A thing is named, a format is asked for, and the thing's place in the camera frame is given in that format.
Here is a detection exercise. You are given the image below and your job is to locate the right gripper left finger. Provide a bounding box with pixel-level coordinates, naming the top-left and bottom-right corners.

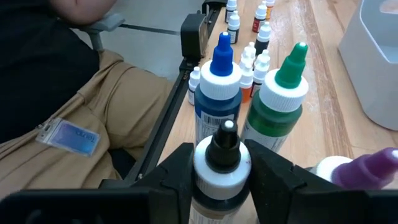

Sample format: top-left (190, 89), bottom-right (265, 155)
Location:
top-left (133, 142), bottom-right (196, 224)

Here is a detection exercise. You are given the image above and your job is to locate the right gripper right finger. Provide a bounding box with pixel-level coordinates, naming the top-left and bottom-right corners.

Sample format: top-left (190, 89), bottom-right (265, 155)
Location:
top-left (244, 139), bottom-right (368, 224)

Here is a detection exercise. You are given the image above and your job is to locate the large black-capped colouring bottle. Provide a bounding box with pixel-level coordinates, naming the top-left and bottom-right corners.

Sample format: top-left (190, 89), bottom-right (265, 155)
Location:
top-left (188, 119), bottom-right (252, 224)

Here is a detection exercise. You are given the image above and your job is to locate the large green-capped colouring bottle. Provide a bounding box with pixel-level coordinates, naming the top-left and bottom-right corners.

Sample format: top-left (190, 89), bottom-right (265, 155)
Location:
top-left (239, 42), bottom-right (310, 153)

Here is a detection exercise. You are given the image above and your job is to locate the large purple-capped colouring bottle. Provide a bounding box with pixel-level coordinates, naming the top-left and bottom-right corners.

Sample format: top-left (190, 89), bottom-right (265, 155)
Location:
top-left (309, 147), bottom-right (398, 190)

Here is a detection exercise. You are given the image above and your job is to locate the large blue-capped colouring bottle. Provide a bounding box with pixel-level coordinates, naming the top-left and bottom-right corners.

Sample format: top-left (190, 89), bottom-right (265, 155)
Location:
top-left (194, 30), bottom-right (243, 147)

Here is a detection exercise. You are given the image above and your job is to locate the small orange dropper bottle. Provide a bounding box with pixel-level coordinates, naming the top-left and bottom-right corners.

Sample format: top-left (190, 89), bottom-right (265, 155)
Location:
top-left (239, 63), bottom-right (254, 103)
top-left (238, 46), bottom-right (254, 71)

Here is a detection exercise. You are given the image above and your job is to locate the grey plastic bin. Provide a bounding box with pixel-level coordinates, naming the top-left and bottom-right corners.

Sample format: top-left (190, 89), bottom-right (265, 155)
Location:
top-left (338, 0), bottom-right (398, 131)

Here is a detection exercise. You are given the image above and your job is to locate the small red dropper bottle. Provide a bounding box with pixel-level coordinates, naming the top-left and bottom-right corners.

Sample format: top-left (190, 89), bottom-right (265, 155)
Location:
top-left (251, 1), bottom-right (268, 34)

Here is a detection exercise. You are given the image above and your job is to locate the small yellow dropper bottle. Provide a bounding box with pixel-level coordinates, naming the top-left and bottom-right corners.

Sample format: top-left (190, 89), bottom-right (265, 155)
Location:
top-left (265, 0), bottom-right (276, 21)

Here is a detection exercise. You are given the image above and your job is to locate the person's forearm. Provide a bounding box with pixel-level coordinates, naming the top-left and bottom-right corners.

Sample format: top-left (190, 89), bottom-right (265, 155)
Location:
top-left (49, 0), bottom-right (118, 26)

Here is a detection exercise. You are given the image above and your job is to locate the person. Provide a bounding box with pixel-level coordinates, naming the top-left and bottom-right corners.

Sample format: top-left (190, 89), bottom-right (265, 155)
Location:
top-left (0, 0), bottom-right (175, 200)

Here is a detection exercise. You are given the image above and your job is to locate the blue badge in holder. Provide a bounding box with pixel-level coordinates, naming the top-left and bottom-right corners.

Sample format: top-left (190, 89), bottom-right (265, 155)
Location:
top-left (35, 117), bottom-right (101, 157)

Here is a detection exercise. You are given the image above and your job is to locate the black aluminium table frame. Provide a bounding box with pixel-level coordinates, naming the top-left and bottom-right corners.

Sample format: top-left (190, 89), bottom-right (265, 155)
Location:
top-left (99, 0), bottom-right (228, 190)

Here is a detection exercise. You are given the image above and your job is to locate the black table-level camera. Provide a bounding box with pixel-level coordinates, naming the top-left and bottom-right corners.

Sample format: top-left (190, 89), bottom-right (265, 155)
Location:
top-left (180, 12), bottom-right (210, 60)

